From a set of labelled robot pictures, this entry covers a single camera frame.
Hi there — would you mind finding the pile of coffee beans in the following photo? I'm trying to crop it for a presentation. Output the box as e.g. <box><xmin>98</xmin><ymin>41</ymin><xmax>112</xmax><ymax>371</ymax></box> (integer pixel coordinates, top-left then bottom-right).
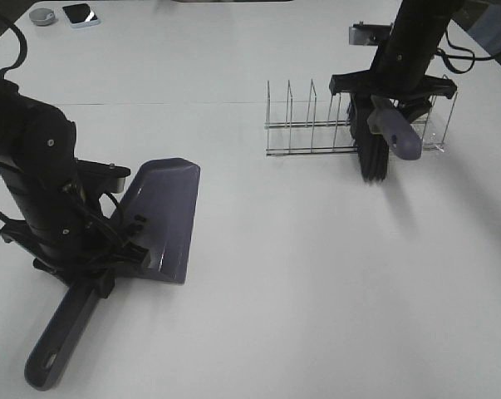
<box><xmin>125</xmin><ymin>214</ymin><xmax>148</xmax><ymax>259</ymax></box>

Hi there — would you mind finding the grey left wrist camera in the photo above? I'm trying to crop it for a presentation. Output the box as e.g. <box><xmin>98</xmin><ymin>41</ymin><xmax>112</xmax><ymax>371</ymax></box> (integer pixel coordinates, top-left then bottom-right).
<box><xmin>76</xmin><ymin>160</ymin><xmax>131</xmax><ymax>194</ymax></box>

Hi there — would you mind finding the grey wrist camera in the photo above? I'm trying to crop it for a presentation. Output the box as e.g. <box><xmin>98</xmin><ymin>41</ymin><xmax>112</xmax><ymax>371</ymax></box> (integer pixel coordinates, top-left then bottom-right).
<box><xmin>76</xmin><ymin>160</ymin><xmax>131</xmax><ymax>194</ymax></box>
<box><xmin>348</xmin><ymin>22</ymin><xmax>394</xmax><ymax>46</ymax></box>

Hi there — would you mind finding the purple plastic dustpan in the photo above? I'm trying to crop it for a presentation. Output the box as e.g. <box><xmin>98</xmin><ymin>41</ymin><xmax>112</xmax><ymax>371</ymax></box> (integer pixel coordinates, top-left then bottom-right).
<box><xmin>24</xmin><ymin>158</ymin><xmax>200</xmax><ymax>391</ymax></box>

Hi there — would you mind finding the metal wire rack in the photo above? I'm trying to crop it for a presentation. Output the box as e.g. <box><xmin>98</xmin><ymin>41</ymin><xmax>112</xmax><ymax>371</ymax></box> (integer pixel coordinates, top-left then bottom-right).
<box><xmin>264</xmin><ymin>82</ymin><xmax>458</xmax><ymax>156</ymax></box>

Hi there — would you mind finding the purple hand brush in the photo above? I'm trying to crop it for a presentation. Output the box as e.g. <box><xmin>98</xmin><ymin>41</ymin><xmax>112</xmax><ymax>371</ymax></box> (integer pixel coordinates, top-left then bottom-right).
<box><xmin>354</xmin><ymin>95</ymin><xmax>423</xmax><ymax>183</ymax></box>

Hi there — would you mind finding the small grey round cap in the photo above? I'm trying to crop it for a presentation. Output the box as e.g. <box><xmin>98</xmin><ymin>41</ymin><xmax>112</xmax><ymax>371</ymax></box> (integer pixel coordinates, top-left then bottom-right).
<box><xmin>28</xmin><ymin>7</ymin><xmax>56</xmax><ymax>27</ymax></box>

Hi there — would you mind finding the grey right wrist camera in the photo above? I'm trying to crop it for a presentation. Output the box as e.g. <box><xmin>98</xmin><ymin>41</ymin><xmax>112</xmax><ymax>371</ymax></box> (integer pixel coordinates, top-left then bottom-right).
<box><xmin>348</xmin><ymin>22</ymin><xmax>394</xmax><ymax>46</ymax></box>

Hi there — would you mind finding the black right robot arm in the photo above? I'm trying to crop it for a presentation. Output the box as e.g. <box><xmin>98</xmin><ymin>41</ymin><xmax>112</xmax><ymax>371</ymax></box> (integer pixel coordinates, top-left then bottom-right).
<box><xmin>329</xmin><ymin>1</ymin><xmax>462</xmax><ymax>147</ymax></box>

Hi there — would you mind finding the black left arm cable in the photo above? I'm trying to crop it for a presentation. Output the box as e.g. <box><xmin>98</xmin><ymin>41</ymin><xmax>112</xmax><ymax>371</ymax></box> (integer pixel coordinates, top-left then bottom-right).
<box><xmin>0</xmin><ymin>14</ymin><xmax>29</xmax><ymax>84</ymax></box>

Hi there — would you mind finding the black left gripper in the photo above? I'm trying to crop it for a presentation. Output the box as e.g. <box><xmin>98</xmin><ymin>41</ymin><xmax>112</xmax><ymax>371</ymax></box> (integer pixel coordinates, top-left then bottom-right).
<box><xmin>0</xmin><ymin>163</ymin><xmax>149</xmax><ymax>298</ymax></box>

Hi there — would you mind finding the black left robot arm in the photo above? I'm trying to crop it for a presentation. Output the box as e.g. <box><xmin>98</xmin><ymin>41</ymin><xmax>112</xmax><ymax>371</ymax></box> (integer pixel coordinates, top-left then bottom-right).
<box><xmin>0</xmin><ymin>81</ymin><xmax>148</xmax><ymax>298</ymax></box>

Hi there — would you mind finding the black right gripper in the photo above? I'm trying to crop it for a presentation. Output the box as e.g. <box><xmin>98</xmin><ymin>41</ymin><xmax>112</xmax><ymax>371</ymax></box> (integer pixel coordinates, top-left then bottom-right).
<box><xmin>329</xmin><ymin>37</ymin><xmax>457</xmax><ymax>141</ymax></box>

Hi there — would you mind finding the smartphone in blue case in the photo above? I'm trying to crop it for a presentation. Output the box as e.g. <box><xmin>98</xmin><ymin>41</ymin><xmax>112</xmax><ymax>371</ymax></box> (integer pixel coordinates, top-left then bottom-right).
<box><xmin>62</xmin><ymin>3</ymin><xmax>101</xmax><ymax>28</ymax></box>

